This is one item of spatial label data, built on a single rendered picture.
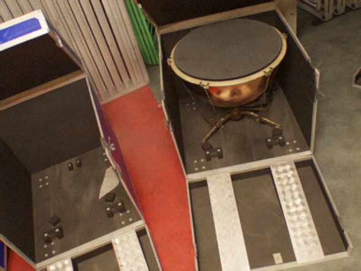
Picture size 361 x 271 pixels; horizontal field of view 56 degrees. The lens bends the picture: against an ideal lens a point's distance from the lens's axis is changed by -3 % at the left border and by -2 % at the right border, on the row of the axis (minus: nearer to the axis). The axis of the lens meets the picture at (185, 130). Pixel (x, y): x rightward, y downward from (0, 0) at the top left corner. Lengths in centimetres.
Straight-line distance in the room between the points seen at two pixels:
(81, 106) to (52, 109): 24
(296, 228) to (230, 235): 47
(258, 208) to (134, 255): 99
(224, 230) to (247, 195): 37
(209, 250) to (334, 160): 127
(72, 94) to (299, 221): 201
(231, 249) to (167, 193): 77
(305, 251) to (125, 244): 127
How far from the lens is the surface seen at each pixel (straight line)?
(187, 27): 313
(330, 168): 307
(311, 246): 264
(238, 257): 259
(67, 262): 281
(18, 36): 187
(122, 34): 390
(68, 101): 303
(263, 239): 267
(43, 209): 319
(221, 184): 278
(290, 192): 275
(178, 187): 303
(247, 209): 278
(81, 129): 322
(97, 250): 283
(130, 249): 267
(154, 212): 295
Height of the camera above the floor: 239
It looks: 44 degrees down
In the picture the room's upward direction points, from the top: 16 degrees counter-clockwise
